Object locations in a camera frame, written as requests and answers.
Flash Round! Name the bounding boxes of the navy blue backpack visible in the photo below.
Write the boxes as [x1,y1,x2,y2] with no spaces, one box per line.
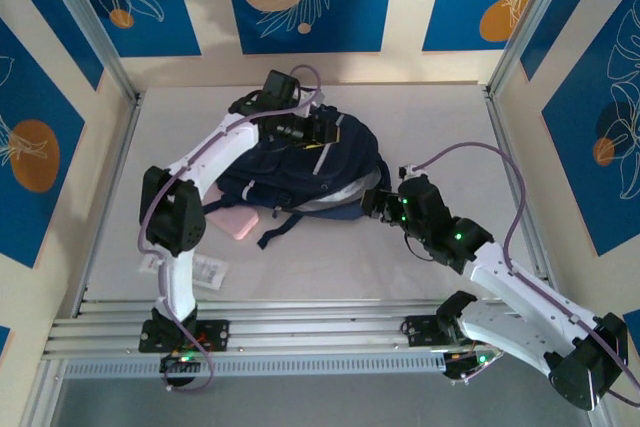
[199,103,394,251]

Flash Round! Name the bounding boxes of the pink case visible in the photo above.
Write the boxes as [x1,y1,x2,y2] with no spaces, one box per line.
[204,190,260,242]

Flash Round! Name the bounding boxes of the white packet with red print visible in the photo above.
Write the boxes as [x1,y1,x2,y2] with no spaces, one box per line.
[141,253,229,291]

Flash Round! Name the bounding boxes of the small circuit board with LED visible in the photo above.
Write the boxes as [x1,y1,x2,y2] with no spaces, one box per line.
[159,350,201,374]
[442,349,501,384]

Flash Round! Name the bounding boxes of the thin black cable loop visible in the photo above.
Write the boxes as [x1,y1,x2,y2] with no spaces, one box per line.
[405,235,434,262]

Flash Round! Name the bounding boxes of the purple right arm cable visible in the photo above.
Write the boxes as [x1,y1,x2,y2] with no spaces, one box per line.
[412,140,640,408]

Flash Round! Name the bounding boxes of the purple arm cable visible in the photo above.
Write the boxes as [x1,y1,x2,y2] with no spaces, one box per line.
[412,140,640,408]
[137,64,324,397]

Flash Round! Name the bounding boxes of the aluminium side rail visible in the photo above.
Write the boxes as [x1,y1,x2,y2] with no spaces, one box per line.
[483,89,559,306]
[74,96,145,318]

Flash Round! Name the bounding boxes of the aluminium frame rails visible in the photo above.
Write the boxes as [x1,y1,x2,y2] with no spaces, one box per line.
[42,299,589,362]

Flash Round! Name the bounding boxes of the slotted grey cable duct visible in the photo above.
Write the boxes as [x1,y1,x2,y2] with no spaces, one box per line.
[62,352,449,379]

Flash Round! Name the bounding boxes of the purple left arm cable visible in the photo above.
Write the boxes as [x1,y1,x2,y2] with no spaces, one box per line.
[137,64,324,397]

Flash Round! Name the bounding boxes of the aluminium corner post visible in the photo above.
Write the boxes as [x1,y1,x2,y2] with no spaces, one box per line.
[487,0,586,98]
[37,0,142,104]

